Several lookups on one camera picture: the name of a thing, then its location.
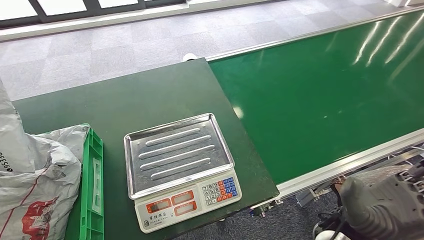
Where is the electronic scale steel tray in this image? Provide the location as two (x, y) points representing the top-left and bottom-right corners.
(123, 113), (243, 234)

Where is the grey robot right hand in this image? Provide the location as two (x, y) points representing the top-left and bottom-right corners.
(339, 164), (424, 240)

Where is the grey parcel bag ring print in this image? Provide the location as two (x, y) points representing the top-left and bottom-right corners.
(0, 135), (83, 240)

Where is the black window frame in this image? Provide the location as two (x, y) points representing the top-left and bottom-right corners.
(0, 0), (190, 30)

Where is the green plastic crate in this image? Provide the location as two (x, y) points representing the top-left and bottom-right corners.
(64, 127), (105, 240)

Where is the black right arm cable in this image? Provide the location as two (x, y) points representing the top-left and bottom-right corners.
(317, 211), (352, 240)

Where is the grey parcel bag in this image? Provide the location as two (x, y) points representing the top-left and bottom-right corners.
(33, 124), (92, 165)

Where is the white parcel bag black print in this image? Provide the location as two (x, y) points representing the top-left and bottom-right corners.
(0, 79), (37, 176)

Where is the green conveyor belt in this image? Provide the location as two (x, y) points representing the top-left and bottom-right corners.
(205, 6), (424, 218)

